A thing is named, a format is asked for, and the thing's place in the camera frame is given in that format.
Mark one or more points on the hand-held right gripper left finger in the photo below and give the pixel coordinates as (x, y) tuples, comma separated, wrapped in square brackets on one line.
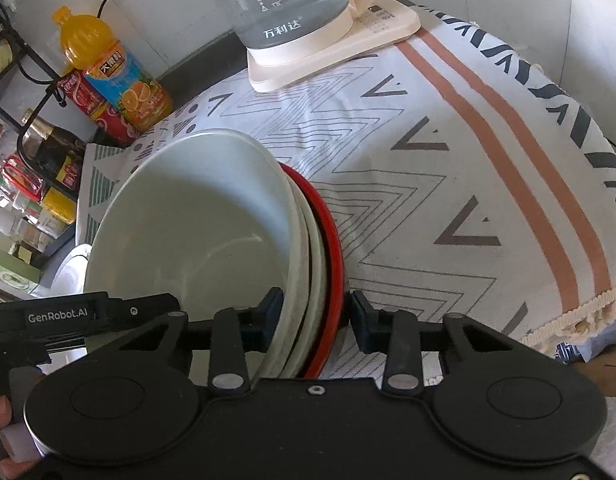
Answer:
[(270, 320)]

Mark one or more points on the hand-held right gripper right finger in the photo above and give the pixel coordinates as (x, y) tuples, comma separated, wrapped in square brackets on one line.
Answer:
[(359, 312)]

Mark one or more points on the white ceramic plate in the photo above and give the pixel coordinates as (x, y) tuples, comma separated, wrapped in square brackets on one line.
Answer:
[(315, 270)]

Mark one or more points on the white ceramic bowl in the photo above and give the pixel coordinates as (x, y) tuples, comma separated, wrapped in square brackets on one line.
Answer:
[(188, 225)]

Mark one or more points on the white round container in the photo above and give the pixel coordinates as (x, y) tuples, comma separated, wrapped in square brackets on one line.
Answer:
[(70, 270)]

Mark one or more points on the green box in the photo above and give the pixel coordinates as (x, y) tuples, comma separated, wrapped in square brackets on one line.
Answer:
[(10, 270)]

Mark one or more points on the yellow box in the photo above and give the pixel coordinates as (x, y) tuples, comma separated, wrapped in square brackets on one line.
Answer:
[(58, 205)]

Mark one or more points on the red packet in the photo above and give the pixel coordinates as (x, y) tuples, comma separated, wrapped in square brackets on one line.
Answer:
[(20, 177)]

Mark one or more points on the patterned fringed tablecloth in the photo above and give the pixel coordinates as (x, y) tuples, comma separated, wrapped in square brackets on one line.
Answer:
[(437, 160)]

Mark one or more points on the dark sauce bottle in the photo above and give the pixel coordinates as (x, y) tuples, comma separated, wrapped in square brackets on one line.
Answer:
[(53, 147)]

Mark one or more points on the red label drink bottle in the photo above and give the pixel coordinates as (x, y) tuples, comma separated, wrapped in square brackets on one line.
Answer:
[(90, 105)]

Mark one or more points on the orange juice bottle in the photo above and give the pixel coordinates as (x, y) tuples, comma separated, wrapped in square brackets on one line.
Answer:
[(123, 80)]

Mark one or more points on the cardboard box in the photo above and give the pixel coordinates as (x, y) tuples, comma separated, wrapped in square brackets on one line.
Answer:
[(610, 377)]

